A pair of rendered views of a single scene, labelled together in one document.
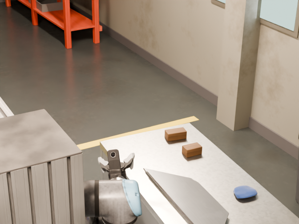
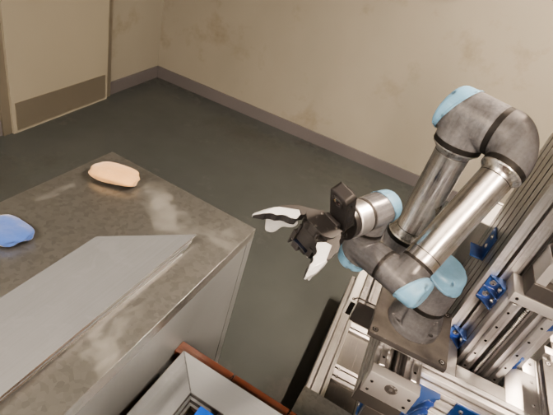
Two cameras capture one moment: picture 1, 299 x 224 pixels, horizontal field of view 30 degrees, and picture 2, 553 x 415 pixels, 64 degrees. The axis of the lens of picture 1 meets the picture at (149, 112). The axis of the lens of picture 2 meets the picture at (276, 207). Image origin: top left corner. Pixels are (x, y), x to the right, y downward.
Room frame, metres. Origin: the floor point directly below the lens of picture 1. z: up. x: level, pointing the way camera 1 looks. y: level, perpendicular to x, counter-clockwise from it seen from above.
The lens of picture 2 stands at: (2.48, 0.53, 1.93)
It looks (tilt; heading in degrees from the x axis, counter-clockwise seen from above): 35 degrees down; 223
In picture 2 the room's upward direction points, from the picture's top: 17 degrees clockwise
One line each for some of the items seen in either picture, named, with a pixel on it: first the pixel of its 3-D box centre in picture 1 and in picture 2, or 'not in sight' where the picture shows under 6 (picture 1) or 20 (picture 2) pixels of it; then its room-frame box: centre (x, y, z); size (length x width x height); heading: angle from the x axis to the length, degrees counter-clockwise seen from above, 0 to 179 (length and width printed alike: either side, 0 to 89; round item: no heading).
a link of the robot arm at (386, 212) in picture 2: not in sight; (374, 211); (1.73, 0.11, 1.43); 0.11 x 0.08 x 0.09; 4
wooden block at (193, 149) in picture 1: (191, 150); not in sight; (2.73, -0.24, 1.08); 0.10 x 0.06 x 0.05; 116
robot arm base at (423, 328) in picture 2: not in sight; (420, 310); (1.46, 0.23, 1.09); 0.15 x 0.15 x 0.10
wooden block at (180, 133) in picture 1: (175, 134); not in sight; (2.91, -0.16, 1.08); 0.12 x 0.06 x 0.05; 110
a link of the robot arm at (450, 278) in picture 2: not in sight; (436, 280); (1.46, 0.22, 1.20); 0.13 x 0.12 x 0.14; 94
